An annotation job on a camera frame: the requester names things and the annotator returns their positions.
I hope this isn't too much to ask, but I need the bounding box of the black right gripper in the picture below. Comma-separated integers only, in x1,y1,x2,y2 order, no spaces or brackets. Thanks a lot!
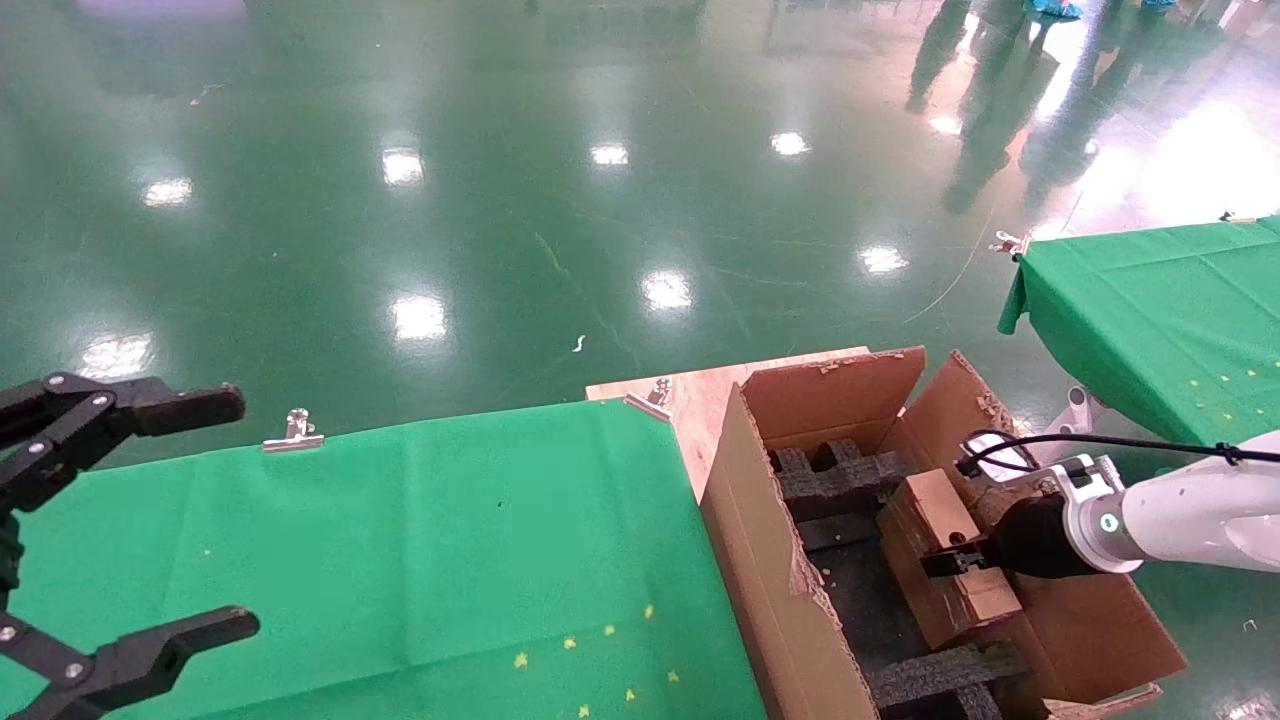
920,495,1079,579

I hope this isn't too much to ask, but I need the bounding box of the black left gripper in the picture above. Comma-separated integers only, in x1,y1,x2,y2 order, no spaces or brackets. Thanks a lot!
0,373,262,720

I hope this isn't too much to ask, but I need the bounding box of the small brown cardboard box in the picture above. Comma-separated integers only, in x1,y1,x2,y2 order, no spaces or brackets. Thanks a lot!
877,468,1023,651

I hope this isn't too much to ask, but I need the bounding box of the large open cardboard carton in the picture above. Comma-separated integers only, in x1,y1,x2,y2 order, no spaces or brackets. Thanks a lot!
697,345,1189,720

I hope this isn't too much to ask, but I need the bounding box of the black foam insert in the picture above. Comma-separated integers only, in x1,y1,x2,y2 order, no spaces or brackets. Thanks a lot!
862,640,1031,720
765,437,916,521

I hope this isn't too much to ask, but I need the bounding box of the flat black foam strip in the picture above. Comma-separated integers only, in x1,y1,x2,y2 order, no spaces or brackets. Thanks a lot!
797,515,886,551

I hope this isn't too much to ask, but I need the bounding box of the white table leg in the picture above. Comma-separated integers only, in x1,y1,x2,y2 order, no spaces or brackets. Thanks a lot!
1040,385,1106,441

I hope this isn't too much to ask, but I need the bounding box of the green tablecloth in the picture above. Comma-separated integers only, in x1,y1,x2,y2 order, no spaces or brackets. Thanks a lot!
997,215,1280,446
0,398,771,720

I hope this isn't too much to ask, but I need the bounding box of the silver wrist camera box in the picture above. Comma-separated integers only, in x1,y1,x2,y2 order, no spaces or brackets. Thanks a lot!
985,440,1046,481

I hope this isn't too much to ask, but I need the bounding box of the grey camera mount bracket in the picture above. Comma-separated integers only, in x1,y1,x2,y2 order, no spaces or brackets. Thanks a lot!
1030,455,1126,501

